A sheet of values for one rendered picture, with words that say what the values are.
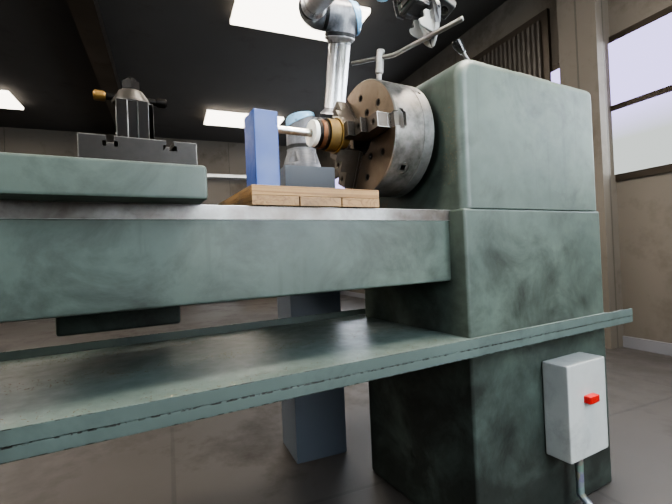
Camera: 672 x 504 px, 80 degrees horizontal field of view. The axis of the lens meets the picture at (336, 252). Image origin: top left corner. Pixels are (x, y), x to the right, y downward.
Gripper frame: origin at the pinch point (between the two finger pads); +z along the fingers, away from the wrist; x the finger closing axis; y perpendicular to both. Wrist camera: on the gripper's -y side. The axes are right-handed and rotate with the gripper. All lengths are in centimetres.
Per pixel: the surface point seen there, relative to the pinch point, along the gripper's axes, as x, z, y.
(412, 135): -7.5, 22.3, 6.8
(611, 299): -100, 78, -238
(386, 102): -8.9, 12.9, 11.7
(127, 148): -6, 32, 71
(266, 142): -19.6, 20.8, 41.0
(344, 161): -24.5, 21.8, 17.0
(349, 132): -16.2, 17.9, 19.4
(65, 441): -6, 74, 81
